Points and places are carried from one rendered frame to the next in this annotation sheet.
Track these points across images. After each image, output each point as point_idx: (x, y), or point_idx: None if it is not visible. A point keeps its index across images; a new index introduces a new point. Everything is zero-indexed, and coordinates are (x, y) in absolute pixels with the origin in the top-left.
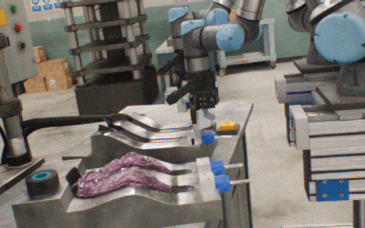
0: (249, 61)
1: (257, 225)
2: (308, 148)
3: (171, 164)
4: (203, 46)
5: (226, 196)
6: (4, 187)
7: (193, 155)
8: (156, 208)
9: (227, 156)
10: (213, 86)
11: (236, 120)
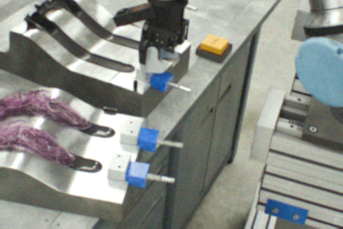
0: None
1: (247, 139)
2: (264, 162)
3: (95, 111)
4: None
5: (181, 139)
6: None
7: (132, 102)
8: (41, 190)
9: (185, 105)
10: (178, 24)
11: (238, 29)
